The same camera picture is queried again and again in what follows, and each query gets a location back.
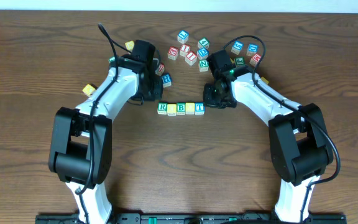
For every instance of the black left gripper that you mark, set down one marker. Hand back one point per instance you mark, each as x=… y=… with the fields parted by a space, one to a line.
x=153 y=88

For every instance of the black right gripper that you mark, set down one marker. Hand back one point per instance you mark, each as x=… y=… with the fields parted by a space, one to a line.
x=209 y=101

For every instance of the blue T letter block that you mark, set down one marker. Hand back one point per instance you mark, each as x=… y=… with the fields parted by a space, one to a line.
x=199 y=108

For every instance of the yellow O letter block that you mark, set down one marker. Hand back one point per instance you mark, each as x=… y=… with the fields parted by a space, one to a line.
x=190 y=108

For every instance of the green B letter block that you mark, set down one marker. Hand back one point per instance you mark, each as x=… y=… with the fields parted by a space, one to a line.
x=181 y=108

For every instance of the green R letter block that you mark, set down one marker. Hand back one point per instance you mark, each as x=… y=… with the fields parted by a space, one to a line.
x=162 y=108

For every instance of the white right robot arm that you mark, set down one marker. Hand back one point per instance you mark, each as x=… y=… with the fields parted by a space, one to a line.
x=299 y=148

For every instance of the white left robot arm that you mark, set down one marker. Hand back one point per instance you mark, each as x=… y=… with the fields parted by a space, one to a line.
x=81 y=146

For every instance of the yellow block top left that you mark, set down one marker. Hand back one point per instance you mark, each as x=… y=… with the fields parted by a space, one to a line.
x=130 y=45

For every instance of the red U letter block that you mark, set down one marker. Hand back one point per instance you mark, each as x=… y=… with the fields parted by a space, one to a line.
x=160 y=70

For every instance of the red E letter block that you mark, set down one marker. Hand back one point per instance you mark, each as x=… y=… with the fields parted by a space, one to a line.
x=173 y=53

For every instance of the blue H letter block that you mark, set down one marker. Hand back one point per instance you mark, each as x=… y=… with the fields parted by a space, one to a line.
x=166 y=80

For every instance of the green N letter block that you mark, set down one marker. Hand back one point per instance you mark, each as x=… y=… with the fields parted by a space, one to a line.
x=203 y=66

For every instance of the green J letter block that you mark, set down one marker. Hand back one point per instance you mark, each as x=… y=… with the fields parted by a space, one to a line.
x=239 y=61

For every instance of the red I block upper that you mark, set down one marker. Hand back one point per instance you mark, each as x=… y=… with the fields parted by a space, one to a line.
x=184 y=50

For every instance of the red i block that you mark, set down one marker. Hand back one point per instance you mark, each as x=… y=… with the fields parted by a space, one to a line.
x=191 y=58
x=184 y=50

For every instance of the blue D block centre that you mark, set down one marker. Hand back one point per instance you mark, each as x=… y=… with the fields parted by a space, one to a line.
x=202 y=53

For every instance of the blue d block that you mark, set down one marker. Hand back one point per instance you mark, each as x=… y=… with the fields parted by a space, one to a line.
x=202 y=53
x=252 y=49

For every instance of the blue L block top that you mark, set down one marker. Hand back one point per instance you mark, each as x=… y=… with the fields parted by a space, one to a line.
x=182 y=37

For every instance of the red I block lower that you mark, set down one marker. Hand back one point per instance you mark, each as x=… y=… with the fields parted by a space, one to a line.
x=191 y=58

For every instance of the yellow block far right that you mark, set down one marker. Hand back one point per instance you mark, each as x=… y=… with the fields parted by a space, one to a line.
x=265 y=80

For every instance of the red M letter block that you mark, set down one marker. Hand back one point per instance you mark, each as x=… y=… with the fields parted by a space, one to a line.
x=255 y=59

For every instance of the blue S letter block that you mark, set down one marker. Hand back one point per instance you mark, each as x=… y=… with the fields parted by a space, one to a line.
x=237 y=47

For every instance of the green 4 number block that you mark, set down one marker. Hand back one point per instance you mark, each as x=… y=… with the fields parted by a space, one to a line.
x=203 y=43

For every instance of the blue D block right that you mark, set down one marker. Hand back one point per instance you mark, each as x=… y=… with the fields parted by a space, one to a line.
x=252 y=49

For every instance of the yellow block far left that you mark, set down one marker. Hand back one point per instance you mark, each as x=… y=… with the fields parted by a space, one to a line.
x=88 y=90

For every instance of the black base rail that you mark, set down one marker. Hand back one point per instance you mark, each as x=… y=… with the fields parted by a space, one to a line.
x=135 y=218

